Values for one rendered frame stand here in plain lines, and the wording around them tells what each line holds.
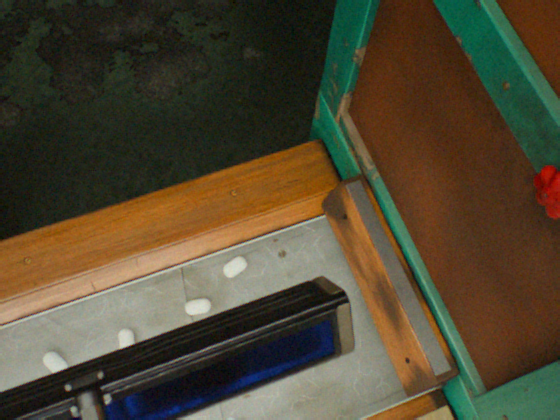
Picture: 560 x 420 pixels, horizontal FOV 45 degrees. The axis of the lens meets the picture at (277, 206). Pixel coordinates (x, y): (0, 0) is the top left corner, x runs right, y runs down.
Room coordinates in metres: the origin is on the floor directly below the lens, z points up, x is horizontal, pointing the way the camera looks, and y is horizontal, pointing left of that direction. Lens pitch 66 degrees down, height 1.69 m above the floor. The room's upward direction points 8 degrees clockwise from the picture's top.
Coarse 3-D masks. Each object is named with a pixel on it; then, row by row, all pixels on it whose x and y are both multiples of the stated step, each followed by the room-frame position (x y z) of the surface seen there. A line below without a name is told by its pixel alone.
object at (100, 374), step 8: (88, 376) 0.08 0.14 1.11; (96, 376) 0.08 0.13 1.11; (104, 376) 0.08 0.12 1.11; (72, 384) 0.07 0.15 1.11; (80, 384) 0.07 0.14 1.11; (88, 392) 0.07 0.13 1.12; (96, 392) 0.07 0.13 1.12; (80, 400) 0.06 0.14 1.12; (88, 400) 0.06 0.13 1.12; (96, 400) 0.06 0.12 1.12; (104, 400) 0.06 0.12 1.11; (112, 400) 0.07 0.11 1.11; (72, 408) 0.05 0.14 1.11; (80, 408) 0.05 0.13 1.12; (88, 408) 0.06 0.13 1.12; (96, 408) 0.06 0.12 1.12; (104, 408) 0.06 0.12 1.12; (80, 416) 0.05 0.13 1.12; (88, 416) 0.05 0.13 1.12; (96, 416) 0.05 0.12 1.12; (104, 416) 0.05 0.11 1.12
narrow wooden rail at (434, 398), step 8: (432, 392) 0.18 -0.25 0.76; (440, 392) 0.18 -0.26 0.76; (416, 400) 0.16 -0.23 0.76; (424, 400) 0.16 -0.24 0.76; (432, 400) 0.17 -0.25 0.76; (440, 400) 0.17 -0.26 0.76; (392, 408) 0.15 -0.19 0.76; (400, 408) 0.15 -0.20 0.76; (408, 408) 0.15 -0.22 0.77; (416, 408) 0.15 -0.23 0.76; (424, 408) 0.15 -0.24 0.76; (432, 408) 0.15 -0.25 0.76; (448, 408) 0.16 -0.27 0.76; (376, 416) 0.13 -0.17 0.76; (384, 416) 0.13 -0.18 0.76; (392, 416) 0.14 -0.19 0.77; (400, 416) 0.14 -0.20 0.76; (408, 416) 0.14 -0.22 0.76; (416, 416) 0.14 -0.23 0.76
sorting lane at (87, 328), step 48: (288, 240) 0.38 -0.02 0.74; (336, 240) 0.39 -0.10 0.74; (144, 288) 0.27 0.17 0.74; (192, 288) 0.28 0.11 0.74; (240, 288) 0.29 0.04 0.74; (0, 336) 0.17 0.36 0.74; (48, 336) 0.18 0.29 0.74; (96, 336) 0.19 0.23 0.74; (144, 336) 0.20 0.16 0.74; (0, 384) 0.11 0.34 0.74; (288, 384) 0.16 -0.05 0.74; (336, 384) 0.17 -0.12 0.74; (384, 384) 0.18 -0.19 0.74
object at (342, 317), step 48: (288, 288) 0.20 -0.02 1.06; (336, 288) 0.19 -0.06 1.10; (192, 336) 0.13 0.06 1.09; (240, 336) 0.13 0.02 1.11; (288, 336) 0.14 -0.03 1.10; (336, 336) 0.15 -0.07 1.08; (48, 384) 0.07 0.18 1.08; (96, 384) 0.08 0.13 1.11; (144, 384) 0.08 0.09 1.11; (192, 384) 0.09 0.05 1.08; (240, 384) 0.10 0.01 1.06
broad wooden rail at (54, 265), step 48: (192, 192) 0.42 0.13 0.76; (240, 192) 0.43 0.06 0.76; (288, 192) 0.44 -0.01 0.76; (48, 240) 0.31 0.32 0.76; (96, 240) 0.32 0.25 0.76; (144, 240) 0.33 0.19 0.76; (192, 240) 0.34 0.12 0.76; (240, 240) 0.36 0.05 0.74; (0, 288) 0.23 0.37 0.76; (48, 288) 0.24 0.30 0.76; (96, 288) 0.26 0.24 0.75
